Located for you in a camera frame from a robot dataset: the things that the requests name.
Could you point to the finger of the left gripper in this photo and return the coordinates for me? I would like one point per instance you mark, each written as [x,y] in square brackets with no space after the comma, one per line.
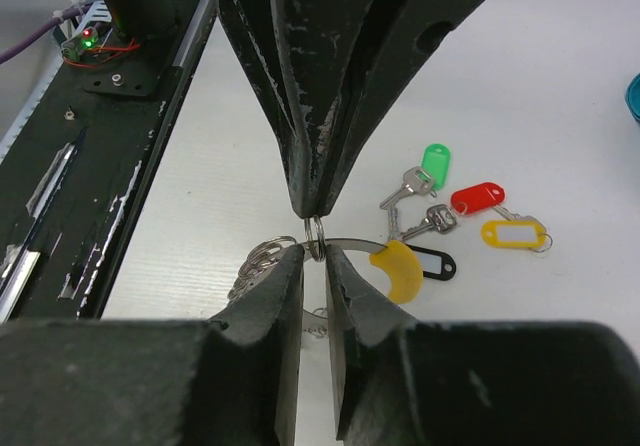
[399,37]
[300,59]

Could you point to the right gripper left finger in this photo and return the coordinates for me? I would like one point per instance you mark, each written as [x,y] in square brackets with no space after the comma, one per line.
[245,390]

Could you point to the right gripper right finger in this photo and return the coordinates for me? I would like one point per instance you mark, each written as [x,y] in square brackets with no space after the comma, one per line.
[396,380]

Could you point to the key with black tag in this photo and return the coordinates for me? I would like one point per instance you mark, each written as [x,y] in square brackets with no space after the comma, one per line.
[436,265]

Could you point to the key with yellow tag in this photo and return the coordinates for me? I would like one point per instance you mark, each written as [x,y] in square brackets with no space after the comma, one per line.
[520,234]

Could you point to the left status led board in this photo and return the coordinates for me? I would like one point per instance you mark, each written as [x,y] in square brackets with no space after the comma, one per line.
[84,50]

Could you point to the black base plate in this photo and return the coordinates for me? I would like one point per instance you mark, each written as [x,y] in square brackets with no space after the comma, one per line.
[75,180]

